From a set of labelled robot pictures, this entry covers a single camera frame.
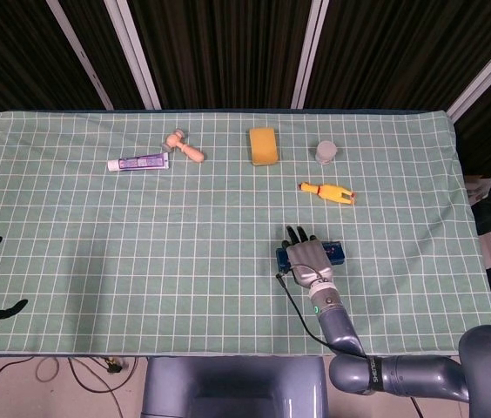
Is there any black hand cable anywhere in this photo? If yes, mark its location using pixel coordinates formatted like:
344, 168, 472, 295
274, 263, 371, 362

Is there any green checked tablecloth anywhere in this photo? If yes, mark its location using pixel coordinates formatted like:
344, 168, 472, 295
0, 111, 491, 357

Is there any yellow sponge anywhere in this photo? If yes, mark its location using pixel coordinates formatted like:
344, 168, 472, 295
248, 126, 282, 167

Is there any wooden toy mallet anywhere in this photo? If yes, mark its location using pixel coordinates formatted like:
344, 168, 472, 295
161, 128, 205, 165

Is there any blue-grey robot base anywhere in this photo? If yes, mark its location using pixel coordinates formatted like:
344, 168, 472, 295
140, 355, 329, 418

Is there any blue rectangular box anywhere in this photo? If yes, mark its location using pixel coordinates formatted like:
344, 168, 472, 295
275, 239, 345, 267

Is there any white slanted post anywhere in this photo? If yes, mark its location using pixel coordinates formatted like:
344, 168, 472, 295
46, 0, 114, 110
291, 0, 329, 110
104, 0, 162, 110
447, 24, 491, 123

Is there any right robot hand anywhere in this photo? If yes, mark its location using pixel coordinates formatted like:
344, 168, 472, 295
284, 224, 335, 291

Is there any yellow rubber chicken toy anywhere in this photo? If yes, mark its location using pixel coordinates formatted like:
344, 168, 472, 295
298, 181, 357, 206

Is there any black floor cable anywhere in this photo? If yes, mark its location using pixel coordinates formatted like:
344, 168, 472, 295
67, 356, 143, 418

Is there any white purple toothpaste tube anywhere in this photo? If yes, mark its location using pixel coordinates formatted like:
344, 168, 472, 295
106, 152, 171, 173

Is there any small grey cup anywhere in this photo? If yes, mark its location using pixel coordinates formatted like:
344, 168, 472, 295
314, 139, 340, 165

